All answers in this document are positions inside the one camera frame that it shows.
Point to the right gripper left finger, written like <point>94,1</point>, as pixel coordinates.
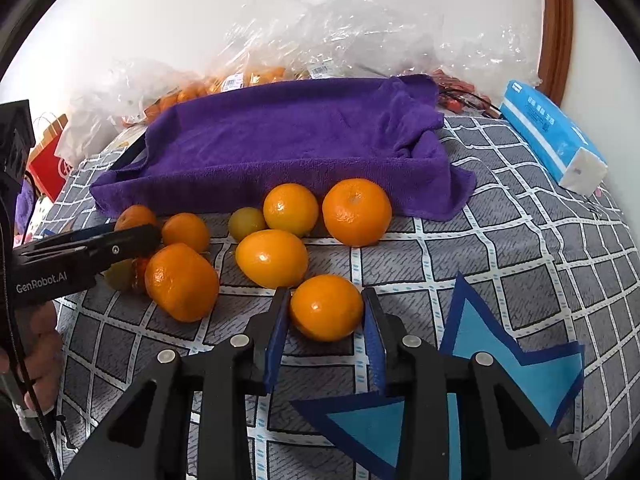
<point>145,434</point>

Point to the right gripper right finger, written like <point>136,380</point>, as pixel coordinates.
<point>477,406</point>

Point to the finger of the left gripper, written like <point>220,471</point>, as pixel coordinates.
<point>100,233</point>
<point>90,254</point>

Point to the person's left hand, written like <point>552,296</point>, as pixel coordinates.
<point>44,364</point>

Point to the yellow-green fruit under gripper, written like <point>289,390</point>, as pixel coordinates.
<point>120,275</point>

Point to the red box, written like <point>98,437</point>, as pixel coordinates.
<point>50,172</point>

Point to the large orange lower left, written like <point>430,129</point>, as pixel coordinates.
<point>182,283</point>

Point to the large orange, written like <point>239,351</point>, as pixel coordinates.
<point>357,212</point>
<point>182,283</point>

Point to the small orange left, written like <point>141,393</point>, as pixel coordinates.
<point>187,229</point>

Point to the small yellow-green fruit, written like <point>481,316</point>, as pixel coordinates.
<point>245,221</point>

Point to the grey checkered blanket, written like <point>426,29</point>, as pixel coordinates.
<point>552,267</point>

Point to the purple towel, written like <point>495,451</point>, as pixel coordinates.
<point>229,150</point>

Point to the oval glossy orange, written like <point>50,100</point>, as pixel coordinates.
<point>272,258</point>

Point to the medium orange centre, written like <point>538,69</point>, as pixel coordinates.
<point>292,208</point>

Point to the bagged oranges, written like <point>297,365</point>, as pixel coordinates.
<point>250,77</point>

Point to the large orange right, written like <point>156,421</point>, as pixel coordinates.
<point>357,212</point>

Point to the clear plastic bags pile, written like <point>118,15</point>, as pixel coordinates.
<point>331,38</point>

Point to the blue tissue pack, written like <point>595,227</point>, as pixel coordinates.
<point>568,154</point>

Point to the red dates packet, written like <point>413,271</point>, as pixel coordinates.
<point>458,96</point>

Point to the brown wooden frame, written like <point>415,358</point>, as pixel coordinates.
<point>556,48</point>

